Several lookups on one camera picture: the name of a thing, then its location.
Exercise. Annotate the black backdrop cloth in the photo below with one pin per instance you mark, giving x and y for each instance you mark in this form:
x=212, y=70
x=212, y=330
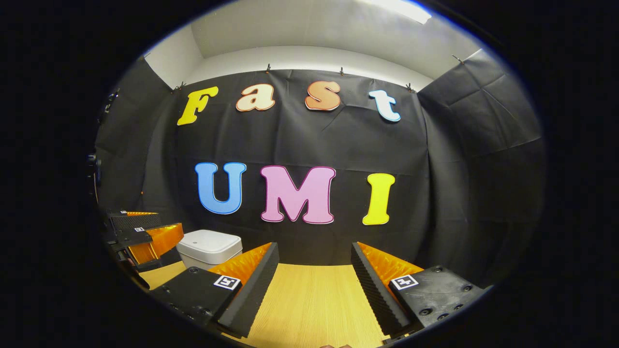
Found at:
x=338, y=145

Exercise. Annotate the ceiling light panel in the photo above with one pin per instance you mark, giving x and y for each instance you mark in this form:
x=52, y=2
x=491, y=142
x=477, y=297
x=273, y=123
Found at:
x=401, y=9

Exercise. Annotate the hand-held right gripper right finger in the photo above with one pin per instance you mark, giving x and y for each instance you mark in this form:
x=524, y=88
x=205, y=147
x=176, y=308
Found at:
x=375, y=295

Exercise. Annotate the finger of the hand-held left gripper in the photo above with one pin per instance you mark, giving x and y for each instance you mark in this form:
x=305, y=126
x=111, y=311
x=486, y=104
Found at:
x=135, y=222
x=133, y=237

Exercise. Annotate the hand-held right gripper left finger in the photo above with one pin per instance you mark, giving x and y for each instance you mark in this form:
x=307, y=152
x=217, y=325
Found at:
x=256, y=290

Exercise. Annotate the black clamp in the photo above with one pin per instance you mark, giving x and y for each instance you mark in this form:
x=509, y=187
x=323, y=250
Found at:
x=110, y=104

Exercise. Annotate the wooden desktop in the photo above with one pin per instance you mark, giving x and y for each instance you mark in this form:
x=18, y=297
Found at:
x=314, y=309

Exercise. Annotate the grey desktop garbage bin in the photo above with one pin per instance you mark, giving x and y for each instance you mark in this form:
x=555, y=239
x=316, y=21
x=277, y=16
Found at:
x=208, y=244

